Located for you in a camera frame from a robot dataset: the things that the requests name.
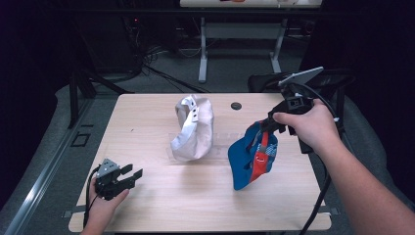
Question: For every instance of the person's left hand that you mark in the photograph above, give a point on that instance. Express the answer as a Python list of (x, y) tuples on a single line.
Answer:
[(102, 210)]

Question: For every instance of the white cap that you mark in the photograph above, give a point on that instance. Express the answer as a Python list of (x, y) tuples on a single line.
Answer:
[(200, 137)]

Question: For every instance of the person's right hand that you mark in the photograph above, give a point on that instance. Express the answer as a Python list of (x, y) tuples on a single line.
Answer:
[(314, 127)]

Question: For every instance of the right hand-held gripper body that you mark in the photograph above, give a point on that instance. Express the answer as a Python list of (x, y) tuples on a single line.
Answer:
[(295, 103)]

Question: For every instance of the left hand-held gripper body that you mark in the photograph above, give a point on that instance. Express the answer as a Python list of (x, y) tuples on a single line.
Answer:
[(109, 187)]

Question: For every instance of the blue and orange cap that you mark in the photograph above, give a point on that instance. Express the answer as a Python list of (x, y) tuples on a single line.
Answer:
[(239, 163)]

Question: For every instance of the black metal stand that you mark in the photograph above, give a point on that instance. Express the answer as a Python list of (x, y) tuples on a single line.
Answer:
[(73, 98)]

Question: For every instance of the white desk with metal legs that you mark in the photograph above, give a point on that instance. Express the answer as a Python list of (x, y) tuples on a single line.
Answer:
[(241, 31)]

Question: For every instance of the black round table grommet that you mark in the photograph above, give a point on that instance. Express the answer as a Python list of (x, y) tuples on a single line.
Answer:
[(236, 105)]

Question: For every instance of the black folding chair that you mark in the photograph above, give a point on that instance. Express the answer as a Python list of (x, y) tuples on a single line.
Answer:
[(261, 84)]

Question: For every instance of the black floor socket frame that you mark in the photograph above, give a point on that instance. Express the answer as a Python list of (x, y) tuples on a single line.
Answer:
[(72, 141)]

